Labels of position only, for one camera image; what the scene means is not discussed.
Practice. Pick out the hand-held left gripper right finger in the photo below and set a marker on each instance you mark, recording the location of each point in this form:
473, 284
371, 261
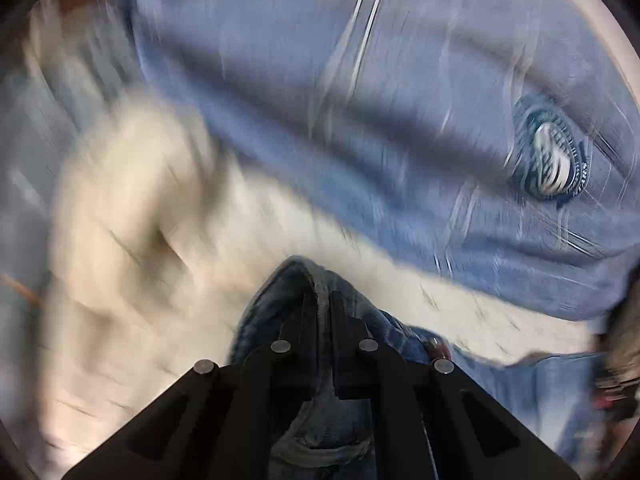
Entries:
346, 332

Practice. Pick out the cream leaf-print blanket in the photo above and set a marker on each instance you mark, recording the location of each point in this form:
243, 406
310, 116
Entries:
150, 220

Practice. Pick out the blue denim pants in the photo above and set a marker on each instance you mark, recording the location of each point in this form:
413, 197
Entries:
525, 390

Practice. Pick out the small red object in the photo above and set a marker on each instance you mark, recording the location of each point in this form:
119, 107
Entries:
602, 400

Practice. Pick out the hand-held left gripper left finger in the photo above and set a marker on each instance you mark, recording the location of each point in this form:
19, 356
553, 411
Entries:
304, 332

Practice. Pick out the grey-blue star-print cloth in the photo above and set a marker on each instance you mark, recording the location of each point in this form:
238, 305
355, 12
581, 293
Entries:
30, 160

